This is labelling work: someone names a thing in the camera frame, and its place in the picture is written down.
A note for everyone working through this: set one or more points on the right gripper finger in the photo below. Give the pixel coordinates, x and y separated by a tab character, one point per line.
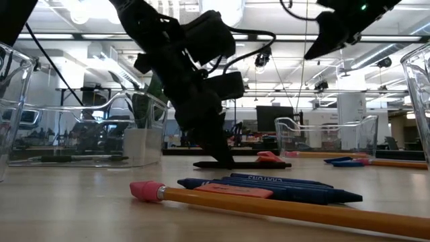
331	37

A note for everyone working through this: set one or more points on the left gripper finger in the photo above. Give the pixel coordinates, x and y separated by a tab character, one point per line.
215	141

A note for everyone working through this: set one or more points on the black pen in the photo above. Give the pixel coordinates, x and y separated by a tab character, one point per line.
84	158
262	165

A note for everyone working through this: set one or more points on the pink eraser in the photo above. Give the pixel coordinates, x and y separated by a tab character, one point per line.
235	191
268	160
267	154

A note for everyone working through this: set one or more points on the blue crayon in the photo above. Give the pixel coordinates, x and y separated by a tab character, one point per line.
319	198
292	187
268	177
285	183

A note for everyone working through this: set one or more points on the orange pencil with pink eraser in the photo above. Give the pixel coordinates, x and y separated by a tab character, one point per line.
396	164
268	210

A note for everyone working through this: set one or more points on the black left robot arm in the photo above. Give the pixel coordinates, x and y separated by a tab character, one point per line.
144	23

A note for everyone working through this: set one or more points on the green succulent plant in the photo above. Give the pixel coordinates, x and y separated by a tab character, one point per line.
141	107

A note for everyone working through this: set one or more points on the white plant pot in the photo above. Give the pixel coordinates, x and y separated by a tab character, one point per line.
144	144

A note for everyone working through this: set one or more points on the black monitor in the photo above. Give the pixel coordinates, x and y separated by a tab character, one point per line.
273	117

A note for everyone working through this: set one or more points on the small clear plastic bin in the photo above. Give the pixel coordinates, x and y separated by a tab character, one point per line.
33	141
336	138

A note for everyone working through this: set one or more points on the person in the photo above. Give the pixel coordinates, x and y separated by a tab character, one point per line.
88	115

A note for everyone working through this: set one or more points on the large clear plastic bin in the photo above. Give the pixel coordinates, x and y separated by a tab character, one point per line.
13	101
420	117

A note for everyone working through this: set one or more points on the black ceiling camera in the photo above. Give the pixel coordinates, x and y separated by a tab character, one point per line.
384	62
321	85
262	61

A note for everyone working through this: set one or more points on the silver ventilation duct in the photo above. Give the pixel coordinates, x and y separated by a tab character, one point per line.
235	10

